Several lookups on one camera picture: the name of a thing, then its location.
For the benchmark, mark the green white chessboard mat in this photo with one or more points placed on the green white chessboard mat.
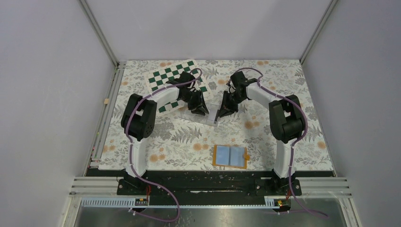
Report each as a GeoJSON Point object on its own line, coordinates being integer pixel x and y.
{"type": "Point", "coordinates": [164, 77]}

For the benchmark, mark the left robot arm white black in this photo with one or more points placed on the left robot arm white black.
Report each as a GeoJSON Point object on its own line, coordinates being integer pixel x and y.
{"type": "Point", "coordinates": [139, 116]}

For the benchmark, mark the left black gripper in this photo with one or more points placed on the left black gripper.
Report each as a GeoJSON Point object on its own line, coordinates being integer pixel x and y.
{"type": "Point", "coordinates": [201, 108]}

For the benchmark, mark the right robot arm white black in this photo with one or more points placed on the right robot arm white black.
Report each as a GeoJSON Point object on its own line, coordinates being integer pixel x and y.
{"type": "Point", "coordinates": [288, 123]}

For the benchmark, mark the clear plastic box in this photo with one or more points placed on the clear plastic box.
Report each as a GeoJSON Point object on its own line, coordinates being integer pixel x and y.
{"type": "Point", "coordinates": [209, 119]}

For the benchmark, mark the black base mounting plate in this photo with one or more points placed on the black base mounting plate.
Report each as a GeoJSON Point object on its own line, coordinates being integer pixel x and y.
{"type": "Point", "coordinates": [203, 188]}

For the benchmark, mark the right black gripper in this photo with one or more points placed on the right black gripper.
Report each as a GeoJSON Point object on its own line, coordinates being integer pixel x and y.
{"type": "Point", "coordinates": [225, 103]}

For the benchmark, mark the floral tablecloth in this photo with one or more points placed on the floral tablecloth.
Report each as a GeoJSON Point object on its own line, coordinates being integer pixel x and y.
{"type": "Point", "coordinates": [179, 144]}

